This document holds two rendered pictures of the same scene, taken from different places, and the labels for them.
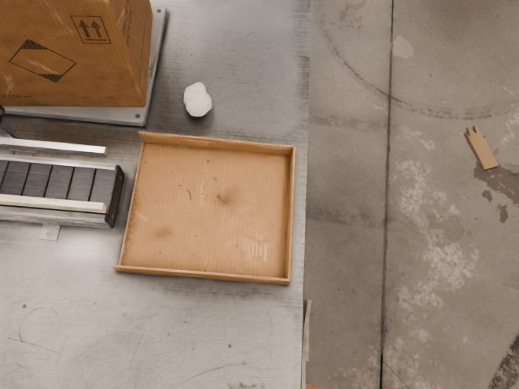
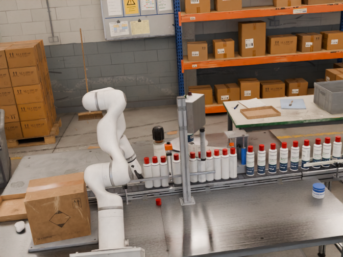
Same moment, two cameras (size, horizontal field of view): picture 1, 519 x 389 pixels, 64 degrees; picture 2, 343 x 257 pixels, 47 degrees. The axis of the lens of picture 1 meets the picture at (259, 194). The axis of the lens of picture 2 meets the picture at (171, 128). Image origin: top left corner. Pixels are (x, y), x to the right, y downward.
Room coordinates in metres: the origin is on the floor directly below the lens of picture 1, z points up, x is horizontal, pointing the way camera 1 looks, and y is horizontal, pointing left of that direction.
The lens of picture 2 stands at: (2.37, 1.10, 2.12)
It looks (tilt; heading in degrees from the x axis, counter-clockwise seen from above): 21 degrees down; 181
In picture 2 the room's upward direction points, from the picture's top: 4 degrees counter-clockwise
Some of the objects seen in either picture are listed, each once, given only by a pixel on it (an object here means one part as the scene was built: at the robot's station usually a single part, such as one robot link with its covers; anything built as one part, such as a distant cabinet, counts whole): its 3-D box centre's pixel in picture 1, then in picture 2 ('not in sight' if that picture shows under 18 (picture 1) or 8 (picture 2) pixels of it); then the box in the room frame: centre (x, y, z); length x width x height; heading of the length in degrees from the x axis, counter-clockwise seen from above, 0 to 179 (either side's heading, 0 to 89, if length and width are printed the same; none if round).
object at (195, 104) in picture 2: not in sight; (191, 112); (0.21, 1.19, 1.38); 0.17 x 0.10 x 0.19; 151
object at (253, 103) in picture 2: not in sight; (249, 103); (-1.61, 1.89, 0.81); 0.38 x 0.36 x 0.02; 92
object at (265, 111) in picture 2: not in sight; (260, 112); (-1.30, 1.94, 0.82); 0.34 x 0.24 x 0.03; 98
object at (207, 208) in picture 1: (210, 205); (20, 205); (0.24, 0.08, 0.85); 0.30 x 0.26 x 0.04; 96
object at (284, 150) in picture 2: not in sight; (283, 156); (0.06, 1.79, 0.98); 0.05 x 0.05 x 0.20
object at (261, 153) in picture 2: not in sight; (261, 159); (0.08, 1.64, 0.98); 0.05 x 0.05 x 0.20
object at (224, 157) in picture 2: not in sight; (225, 163); (0.11, 1.40, 0.98); 0.05 x 0.05 x 0.20
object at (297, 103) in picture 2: not in sight; (292, 103); (-1.53, 2.33, 0.81); 0.32 x 0.24 x 0.01; 167
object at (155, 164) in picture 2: not in sight; (155, 171); (0.16, 0.95, 0.98); 0.05 x 0.05 x 0.20
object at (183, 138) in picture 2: not in sight; (184, 151); (0.28, 1.13, 1.16); 0.04 x 0.04 x 0.67; 6
